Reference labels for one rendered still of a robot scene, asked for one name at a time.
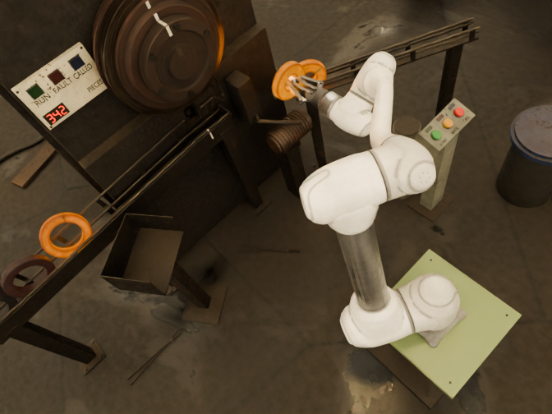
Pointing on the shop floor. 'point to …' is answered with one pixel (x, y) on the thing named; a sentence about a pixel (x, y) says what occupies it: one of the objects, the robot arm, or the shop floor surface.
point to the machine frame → (196, 203)
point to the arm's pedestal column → (407, 374)
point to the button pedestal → (421, 200)
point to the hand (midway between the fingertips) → (287, 78)
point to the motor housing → (290, 148)
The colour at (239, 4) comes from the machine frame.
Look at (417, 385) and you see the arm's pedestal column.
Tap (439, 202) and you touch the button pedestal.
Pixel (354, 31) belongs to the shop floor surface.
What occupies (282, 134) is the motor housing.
